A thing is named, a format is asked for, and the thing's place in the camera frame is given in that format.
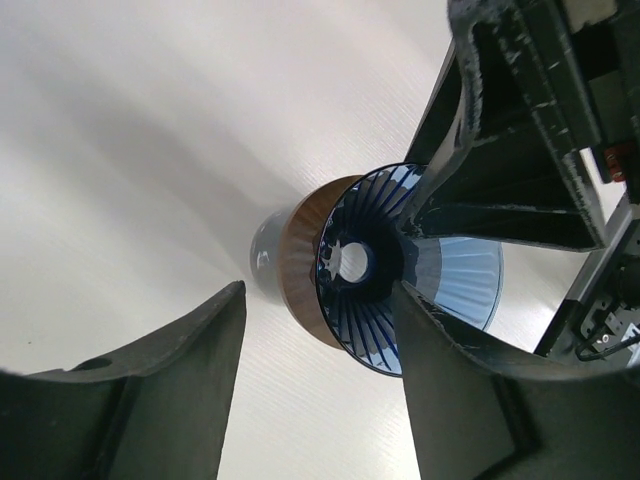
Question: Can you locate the dark brown wooden ring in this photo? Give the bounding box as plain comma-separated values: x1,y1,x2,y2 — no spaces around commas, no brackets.
276,174,366,349

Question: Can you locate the blue glass dripper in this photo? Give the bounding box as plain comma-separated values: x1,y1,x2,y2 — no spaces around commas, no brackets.
313,163,504,377

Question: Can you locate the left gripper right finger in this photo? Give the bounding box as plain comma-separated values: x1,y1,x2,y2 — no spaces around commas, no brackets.
400,284,639,479

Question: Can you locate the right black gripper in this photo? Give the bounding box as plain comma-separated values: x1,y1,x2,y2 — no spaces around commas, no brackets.
402,1,639,370

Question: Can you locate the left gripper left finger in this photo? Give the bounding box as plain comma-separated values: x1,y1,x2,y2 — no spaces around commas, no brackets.
1,281,246,479

